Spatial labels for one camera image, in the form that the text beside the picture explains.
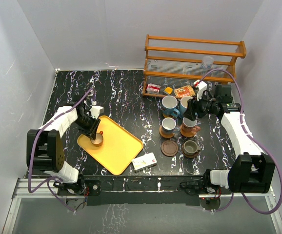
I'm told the grey green cup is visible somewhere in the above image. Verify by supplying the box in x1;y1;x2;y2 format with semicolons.
182;140;199;154

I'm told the blue mug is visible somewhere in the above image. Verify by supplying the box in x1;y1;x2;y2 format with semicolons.
179;96;192;117

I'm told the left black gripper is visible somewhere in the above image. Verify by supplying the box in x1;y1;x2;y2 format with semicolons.
74;114;100;140

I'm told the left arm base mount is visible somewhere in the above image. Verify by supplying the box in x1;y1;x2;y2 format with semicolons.
50;172;101;215

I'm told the yellow grey sponge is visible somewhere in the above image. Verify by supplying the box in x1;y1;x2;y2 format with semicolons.
163;87;173;96

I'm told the orange wooden shelf rack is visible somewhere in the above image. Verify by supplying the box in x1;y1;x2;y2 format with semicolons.
142;35;247;98

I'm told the light wooden coaster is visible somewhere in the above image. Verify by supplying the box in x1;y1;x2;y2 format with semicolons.
159;126;175;138
180;129;197;137

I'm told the orange snack packet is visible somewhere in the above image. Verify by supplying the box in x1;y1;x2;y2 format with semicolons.
174;85;195;98

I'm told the dark wooden coaster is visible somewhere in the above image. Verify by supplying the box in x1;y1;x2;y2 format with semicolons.
181;146;201;158
161;140;179;156

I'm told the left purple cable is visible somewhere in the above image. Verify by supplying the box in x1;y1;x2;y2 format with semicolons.
27;87;95;215

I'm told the brown white cup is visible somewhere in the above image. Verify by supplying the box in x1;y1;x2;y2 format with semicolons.
181;117;201;133

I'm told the small orange cup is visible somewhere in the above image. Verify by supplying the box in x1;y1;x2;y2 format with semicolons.
90;131;103;147

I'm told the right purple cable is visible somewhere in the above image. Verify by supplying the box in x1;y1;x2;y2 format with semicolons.
199;69;282;215

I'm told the white yellow box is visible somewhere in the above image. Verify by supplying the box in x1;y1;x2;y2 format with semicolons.
132;153;157;172

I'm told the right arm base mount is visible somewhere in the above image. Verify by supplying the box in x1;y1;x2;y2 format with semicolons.
180;169;234;213

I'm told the clear plastic cup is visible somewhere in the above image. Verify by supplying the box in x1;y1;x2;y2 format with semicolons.
201;56;214;70

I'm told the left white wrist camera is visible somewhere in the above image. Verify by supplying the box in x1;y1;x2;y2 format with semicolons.
89;101;104;119

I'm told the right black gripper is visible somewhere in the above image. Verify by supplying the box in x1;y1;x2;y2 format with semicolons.
182;91;218;120

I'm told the yellow tray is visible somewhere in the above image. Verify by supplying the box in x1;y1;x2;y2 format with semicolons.
77;116;143;176

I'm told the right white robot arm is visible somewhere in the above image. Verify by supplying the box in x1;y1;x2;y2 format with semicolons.
184;80;275;194

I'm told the grey cup white inside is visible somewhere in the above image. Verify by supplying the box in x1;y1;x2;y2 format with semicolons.
161;96;180;118

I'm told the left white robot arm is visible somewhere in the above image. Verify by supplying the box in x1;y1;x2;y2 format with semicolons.
26;101;104;195

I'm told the red white box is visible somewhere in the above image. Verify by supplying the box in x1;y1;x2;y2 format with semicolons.
146;83;161;95

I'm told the purple cable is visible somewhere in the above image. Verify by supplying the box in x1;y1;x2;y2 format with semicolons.
199;69;282;215
27;87;95;215

